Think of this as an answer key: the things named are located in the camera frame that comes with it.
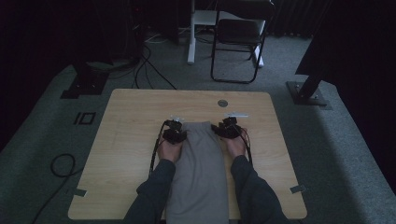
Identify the black folding chair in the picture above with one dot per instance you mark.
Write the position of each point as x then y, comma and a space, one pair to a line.
239, 34

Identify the black stand base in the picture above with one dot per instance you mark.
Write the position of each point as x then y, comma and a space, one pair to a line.
87, 84

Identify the white desk frame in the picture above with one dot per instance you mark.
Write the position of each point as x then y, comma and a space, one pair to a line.
191, 46

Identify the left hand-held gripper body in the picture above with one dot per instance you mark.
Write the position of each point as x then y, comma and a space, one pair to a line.
173, 133

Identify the black stand with base plate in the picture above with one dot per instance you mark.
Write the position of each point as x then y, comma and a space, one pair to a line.
306, 93

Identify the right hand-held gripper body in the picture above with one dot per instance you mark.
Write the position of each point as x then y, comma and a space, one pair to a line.
231, 128

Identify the person's right hand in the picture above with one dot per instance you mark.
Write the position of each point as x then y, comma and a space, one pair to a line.
236, 146

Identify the person's left hand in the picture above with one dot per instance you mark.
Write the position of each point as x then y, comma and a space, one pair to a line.
170, 152

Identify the round grey table grommet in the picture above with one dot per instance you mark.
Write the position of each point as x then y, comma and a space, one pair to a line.
223, 103

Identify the grey pants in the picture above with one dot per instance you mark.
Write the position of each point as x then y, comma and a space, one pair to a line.
199, 174

